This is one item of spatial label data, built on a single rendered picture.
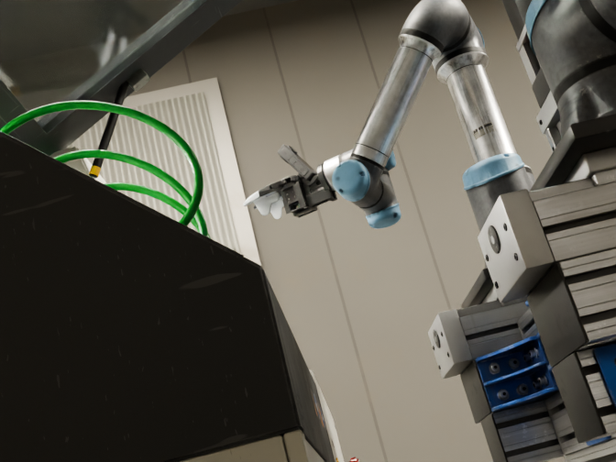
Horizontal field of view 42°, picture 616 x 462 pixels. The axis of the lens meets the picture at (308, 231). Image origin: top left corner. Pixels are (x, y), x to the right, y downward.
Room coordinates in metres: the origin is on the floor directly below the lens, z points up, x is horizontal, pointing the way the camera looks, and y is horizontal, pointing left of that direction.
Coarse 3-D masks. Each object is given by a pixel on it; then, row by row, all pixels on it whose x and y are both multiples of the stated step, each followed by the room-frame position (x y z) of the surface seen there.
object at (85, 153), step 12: (60, 156) 1.15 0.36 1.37; (72, 156) 1.16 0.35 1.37; (84, 156) 1.16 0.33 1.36; (96, 156) 1.16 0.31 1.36; (108, 156) 1.16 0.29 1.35; (120, 156) 1.15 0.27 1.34; (132, 156) 1.16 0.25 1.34; (144, 168) 1.16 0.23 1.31; (156, 168) 1.16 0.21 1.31; (168, 180) 1.16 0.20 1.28; (180, 192) 1.16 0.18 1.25; (204, 228) 1.16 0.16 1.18
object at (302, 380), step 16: (288, 336) 0.89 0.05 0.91; (288, 352) 0.81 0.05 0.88; (304, 368) 1.12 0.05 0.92; (304, 384) 1.01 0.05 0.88; (304, 400) 0.91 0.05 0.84; (304, 416) 0.83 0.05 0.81; (320, 416) 1.26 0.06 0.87; (304, 432) 0.78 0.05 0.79; (320, 432) 1.12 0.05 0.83; (320, 448) 1.01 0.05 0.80
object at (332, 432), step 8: (56, 152) 1.43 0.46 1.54; (64, 152) 1.43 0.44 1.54; (72, 160) 1.43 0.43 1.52; (80, 160) 1.43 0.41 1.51; (88, 160) 1.50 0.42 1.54; (80, 168) 1.43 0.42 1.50; (88, 168) 1.45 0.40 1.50; (320, 400) 1.46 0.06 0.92; (328, 416) 1.74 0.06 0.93; (328, 424) 1.59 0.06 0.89; (328, 432) 1.48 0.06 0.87; (336, 440) 1.93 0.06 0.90; (336, 448) 1.75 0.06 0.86; (336, 456) 1.60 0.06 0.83
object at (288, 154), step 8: (280, 152) 1.66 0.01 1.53; (288, 152) 1.66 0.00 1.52; (296, 152) 1.67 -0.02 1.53; (288, 160) 1.66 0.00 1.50; (296, 160) 1.66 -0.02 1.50; (296, 168) 1.66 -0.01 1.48; (304, 168) 1.65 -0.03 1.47; (312, 168) 1.69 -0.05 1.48; (304, 176) 1.66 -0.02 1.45; (312, 176) 1.66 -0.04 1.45
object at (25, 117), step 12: (36, 108) 1.07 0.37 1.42; (48, 108) 1.07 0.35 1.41; (60, 108) 1.08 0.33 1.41; (72, 108) 1.08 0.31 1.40; (84, 108) 1.08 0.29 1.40; (96, 108) 1.08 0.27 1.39; (108, 108) 1.07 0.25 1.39; (120, 108) 1.07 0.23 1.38; (12, 120) 1.07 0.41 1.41; (24, 120) 1.08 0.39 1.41; (144, 120) 1.07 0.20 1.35; (156, 120) 1.07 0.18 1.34; (168, 132) 1.07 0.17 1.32; (180, 144) 1.07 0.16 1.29; (192, 156) 1.07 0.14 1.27; (192, 168) 1.07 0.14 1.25; (192, 204) 1.07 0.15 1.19; (192, 216) 1.08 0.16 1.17
